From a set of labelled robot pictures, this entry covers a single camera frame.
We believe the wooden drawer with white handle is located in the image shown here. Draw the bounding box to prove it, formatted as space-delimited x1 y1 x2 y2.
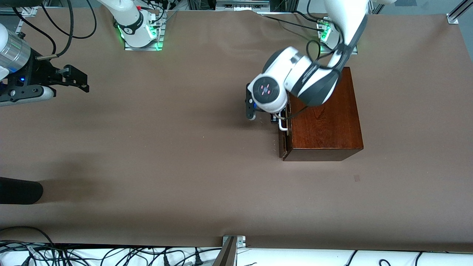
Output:
277 105 292 159

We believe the brown paper table cover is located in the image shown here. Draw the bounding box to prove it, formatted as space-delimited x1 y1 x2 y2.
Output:
0 9 473 253

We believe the dark wooden drawer cabinet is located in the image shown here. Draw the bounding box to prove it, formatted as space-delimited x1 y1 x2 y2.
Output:
283 66 364 162

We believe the small metal clamp bracket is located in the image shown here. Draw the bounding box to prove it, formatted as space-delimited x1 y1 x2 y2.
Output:
222 235 246 248

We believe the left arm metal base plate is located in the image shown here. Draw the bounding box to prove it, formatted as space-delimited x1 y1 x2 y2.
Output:
320 37 358 55

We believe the black base power cable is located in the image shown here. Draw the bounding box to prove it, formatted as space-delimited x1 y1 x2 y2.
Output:
261 10 329 31

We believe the aluminium edge rail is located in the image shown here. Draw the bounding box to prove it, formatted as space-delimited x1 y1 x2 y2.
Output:
11 6 38 17

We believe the dark aluminium pole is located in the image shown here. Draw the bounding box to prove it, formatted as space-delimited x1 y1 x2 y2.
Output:
212 236 237 266

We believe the aluminium corner profile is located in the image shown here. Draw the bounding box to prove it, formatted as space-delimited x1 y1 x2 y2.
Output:
446 0 473 25

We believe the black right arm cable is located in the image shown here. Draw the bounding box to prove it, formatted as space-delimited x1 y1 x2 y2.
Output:
13 0 97 59

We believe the black cylindrical object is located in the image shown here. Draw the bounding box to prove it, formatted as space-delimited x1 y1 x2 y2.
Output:
0 177 44 205

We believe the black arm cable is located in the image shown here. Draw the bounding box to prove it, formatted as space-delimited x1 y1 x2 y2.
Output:
286 11 367 120
13 0 97 59

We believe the black looped floor cable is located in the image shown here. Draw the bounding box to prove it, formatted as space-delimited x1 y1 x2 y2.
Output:
0 226 57 266

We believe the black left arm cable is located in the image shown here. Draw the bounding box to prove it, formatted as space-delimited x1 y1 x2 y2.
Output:
286 11 367 120

